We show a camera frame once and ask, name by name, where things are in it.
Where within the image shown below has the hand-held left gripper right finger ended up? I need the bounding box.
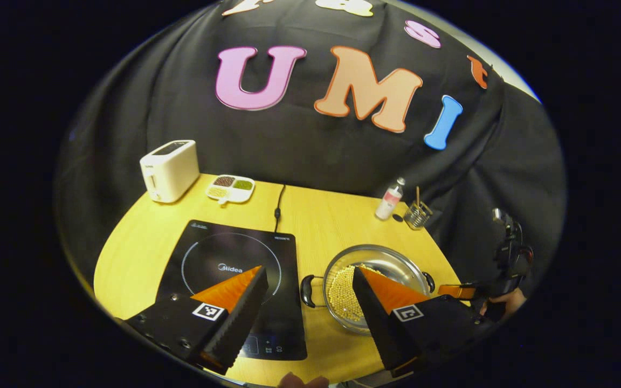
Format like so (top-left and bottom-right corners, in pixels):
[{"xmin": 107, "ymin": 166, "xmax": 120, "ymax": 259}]
[{"xmin": 352, "ymin": 267, "xmax": 497, "ymax": 378}]

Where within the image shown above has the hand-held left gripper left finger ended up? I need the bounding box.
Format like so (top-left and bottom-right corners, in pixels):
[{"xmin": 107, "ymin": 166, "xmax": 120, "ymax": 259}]
[{"xmin": 125, "ymin": 265, "xmax": 270, "ymax": 376}]

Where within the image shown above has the pile of soybeans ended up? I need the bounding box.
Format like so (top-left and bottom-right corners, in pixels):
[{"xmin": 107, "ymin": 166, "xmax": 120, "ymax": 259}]
[{"xmin": 327, "ymin": 264, "xmax": 392, "ymax": 324}]

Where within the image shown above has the steel pot with black handles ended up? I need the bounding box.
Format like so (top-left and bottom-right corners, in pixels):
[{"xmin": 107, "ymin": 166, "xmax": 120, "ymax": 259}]
[{"xmin": 300, "ymin": 244, "xmax": 436, "ymax": 336}]

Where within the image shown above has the black induction cooktop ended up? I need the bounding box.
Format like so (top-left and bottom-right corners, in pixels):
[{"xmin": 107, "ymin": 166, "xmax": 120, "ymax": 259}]
[{"xmin": 155, "ymin": 219, "xmax": 308, "ymax": 362}]

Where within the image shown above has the glass jar with sticks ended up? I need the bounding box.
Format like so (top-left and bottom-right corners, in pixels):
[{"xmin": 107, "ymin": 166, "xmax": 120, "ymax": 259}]
[{"xmin": 403, "ymin": 187, "xmax": 434, "ymax": 231}]

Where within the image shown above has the small clear bottle pink label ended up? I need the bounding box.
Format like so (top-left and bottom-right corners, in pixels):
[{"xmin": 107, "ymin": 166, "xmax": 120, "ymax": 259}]
[{"xmin": 375, "ymin": 177, "xmax": 406, "ymax": 221}]

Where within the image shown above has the white divided dish of beans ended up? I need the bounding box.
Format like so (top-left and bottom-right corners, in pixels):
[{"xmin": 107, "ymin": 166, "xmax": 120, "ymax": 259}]
[{"xmin": 205, "ymin": 175, "xmax": 256, "ymax": 206}]

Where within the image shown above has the white toaster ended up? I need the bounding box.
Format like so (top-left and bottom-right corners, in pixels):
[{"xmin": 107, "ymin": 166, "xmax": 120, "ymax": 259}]
[{"xmin": 139, "ymin": 140, "xmax": 201, "ymax": 204}]

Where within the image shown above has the black backdrop cloth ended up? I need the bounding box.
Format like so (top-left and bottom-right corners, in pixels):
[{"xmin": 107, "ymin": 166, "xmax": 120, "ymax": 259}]
[{"xmin": 54, "ymin": 0, "xmax": 567, "ymax": 302}]

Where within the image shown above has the black power cable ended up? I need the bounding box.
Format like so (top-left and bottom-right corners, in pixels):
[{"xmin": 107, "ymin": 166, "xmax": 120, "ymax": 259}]
[{"xmin": 273, "ymin": 184, "xmax": 287, "ymax": 233}]

